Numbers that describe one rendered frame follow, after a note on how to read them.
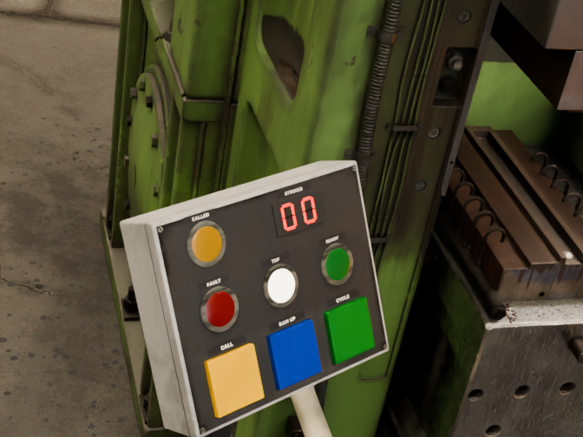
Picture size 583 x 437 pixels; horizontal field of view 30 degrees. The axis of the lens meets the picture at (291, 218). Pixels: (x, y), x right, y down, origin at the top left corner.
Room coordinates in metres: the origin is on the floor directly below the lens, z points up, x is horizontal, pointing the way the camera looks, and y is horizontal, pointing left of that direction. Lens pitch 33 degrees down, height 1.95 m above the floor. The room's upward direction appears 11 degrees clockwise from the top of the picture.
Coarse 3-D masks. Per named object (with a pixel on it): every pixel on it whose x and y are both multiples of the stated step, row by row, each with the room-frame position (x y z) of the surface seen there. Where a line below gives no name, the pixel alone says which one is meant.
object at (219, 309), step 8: (216, 296) 1.07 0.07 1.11; (224, 296) 1.08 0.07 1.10; (208, 304) 1.06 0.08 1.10; (216, 304) 1.07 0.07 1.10; (224, 304) 1.07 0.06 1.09; (232, 304) 1.08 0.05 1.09; (208, 312) 1.05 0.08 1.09; (216, 312) 1.06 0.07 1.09; (224, 312) 1.07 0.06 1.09; (232, 312) 1.08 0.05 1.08; (208, 320) 1.05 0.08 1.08; (216, 320) 1.06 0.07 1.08; (224, 320) 1.06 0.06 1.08
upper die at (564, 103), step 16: (496, 16) 1.66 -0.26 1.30; (512, 16) 1.62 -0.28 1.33; (496, 32) 1.65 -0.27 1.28; (512, 32) 1.60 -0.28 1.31; (528, 32) 1.56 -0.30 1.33; (512, 48) 1.59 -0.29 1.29; (528, 48) 1.55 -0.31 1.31; (544, 48) 1.51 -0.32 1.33; (528, 64) 1.54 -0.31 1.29; (544, 64) 1.50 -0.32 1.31; (560, 64) 1.46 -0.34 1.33; (576, 64) 1.44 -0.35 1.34; (544, 80) 1.49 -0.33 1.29; (560, 80) 1.45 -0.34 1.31; (576, 80) 1.44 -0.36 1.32; (560, 96) 1.44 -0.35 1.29; (576, 96) 1.44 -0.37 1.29
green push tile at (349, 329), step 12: (360, 300) 1.20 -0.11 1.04; (324, 312) 1.17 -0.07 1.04; (336, 312) 1.17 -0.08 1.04; (348, 312) 1.18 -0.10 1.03; (360, 312) 1.20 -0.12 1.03; (336, 324) 1.16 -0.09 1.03; (348, 324) 1.17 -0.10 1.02; (360, 324) 1.19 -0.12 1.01; (336, 336) 1.15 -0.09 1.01; (348, 336) 1.17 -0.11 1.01; (360, 336) 1.18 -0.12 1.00; (372, 336) 1.19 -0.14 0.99; (336, 348) 1.15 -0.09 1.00; (348, 348) 1.16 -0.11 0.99; (360, 348) 1.17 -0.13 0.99; (372, 348) 1.18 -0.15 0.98; (336, 360) 1.14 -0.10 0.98
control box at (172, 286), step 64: (256, 192) 1.18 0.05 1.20; (320, 192) 1.24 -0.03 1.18; (128, 256) 1.09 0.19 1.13; (192, 256) 1.08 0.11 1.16; (256, 256) 1.14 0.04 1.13; (320, 256) 1.20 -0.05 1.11; (192, 320) 1.04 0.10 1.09; (256, 320) 1.09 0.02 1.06; (320, 320) 1.16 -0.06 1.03; (192, 384) 1.00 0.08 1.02
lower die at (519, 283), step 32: (480, 128) 1.86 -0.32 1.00; (480, 160) 1.76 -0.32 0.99; (512, 160) 1.76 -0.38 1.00; (448, 192) 1.66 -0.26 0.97; (480, 192) 1.65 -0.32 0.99; (512, 192) 1.65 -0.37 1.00; (544, 192) 1.68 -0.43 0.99; (480, 224) 1.56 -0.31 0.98; (512, 224) 1.56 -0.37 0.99; (576, 224) 1.59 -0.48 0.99; (512, 256) 1.48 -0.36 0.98; (544, 256) 1.48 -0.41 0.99; (512, 288) 1.44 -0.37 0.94; (544, 288) 1.47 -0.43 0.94; (576, 288) 1.49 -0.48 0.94
